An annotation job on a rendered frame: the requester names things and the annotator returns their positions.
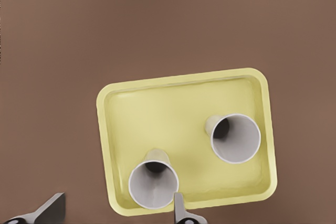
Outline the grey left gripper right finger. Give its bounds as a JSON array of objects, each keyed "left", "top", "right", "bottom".
[{"left": 173, "top": 192, "right": 208, "bottom": 224}]

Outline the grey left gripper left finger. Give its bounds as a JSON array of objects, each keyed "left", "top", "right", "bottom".
[{"left": 3, "top": 192, "right": 66, "bottom": 224}]

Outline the white IKEA cup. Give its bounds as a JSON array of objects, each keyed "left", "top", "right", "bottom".
[
  {"left": 128, "top": 148, "right": 180, "bottom": 209},
  {"left": 204, "top": 113, "right": 261, "bottom": 164}
]

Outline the pale yellow tray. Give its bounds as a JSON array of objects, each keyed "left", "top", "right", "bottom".
[{"left": 96, "top": 67, "right": 278, "bottom": 217}]

